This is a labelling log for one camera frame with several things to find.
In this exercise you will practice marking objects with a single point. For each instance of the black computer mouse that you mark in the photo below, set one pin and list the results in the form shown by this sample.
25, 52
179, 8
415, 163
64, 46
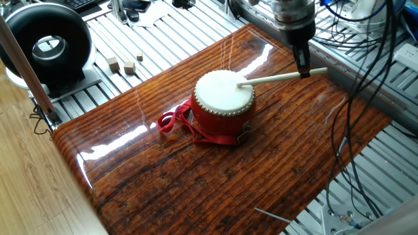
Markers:
132, 15

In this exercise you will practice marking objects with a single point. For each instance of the white power strip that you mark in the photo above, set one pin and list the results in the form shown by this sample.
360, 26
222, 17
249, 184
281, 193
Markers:
407, 57

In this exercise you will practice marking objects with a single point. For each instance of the cream wooden drumstick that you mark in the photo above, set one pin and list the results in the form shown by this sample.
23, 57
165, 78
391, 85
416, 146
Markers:
271, 79

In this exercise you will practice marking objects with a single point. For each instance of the small wooden cube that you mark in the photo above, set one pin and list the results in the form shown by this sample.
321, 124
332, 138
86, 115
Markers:
139, 56

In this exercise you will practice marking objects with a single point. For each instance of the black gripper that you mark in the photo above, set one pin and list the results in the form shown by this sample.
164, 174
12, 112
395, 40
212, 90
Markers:
298, 36

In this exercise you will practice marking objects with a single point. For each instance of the red drum white head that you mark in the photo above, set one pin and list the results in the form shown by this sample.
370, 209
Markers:
215, 98

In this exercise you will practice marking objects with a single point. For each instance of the small wooden block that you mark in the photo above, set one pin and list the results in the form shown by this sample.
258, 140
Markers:
113, 64
129, 68

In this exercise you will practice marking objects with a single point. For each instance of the short aluminium upright profile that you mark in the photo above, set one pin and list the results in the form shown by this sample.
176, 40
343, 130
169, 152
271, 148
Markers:
118, 11

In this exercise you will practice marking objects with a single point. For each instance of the black phone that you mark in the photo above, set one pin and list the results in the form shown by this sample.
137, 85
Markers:
137, 5

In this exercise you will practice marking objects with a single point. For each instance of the black keyboard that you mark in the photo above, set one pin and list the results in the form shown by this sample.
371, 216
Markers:
78, 3

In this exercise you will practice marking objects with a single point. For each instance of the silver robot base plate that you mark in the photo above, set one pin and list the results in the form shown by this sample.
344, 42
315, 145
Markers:
333, 225

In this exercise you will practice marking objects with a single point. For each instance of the brown wooden bench board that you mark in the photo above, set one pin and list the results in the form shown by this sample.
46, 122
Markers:
212, 179

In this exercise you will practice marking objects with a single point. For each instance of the brown frame post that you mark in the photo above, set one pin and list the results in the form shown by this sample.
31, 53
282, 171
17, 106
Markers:
26, 68

